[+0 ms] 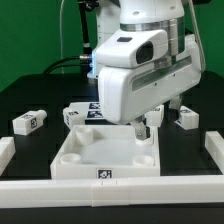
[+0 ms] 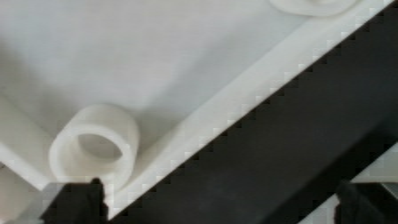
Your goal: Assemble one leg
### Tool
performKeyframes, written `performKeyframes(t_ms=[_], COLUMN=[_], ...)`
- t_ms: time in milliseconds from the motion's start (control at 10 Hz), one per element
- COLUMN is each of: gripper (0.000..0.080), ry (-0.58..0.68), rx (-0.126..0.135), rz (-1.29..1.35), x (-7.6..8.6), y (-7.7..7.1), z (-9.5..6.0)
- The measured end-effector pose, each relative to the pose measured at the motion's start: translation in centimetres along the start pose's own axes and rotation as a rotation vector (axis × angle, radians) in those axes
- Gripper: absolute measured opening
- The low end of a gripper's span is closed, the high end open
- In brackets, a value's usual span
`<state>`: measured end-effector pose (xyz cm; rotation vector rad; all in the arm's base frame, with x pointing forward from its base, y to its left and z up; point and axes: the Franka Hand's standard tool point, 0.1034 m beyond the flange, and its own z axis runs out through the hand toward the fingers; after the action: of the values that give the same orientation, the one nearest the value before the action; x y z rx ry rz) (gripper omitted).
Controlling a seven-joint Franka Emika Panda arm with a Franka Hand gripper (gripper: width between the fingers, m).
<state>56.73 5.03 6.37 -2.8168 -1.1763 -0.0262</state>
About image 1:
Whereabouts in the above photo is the white fence bar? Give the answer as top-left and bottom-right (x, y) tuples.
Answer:
(0, 175), (224, 208)
(205, 131), (224, 175)
(0, 137), (15, 176)

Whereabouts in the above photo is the white square tabletop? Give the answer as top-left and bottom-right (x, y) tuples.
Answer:
(50, 125), (160, 179)

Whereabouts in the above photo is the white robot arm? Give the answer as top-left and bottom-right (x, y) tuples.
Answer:
(78, 0), (205, 140)

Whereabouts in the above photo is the white right fence bar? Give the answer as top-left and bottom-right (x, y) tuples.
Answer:
(205, 131), (224, 175)

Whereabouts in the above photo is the grey thin cable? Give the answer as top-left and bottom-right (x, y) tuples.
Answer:
(59, 0), (66, 75)

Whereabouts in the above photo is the white fiducial marker sheet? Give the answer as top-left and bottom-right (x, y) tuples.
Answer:
(69, 102), (104, 120)

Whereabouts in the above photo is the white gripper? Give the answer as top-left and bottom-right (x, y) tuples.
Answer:
(98, 34), (201, 140)

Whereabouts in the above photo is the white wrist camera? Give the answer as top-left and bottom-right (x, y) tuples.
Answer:
(95, 30), (168, 68)

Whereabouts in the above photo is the white left fence bar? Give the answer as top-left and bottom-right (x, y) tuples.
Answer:
(0, 137), (15, 176)

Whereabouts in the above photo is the white front fence bar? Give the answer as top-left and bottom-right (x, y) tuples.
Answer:
(0, 175), (224, 208)

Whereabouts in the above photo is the black cable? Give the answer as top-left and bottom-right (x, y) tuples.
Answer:
(42, 0), (98, 76)

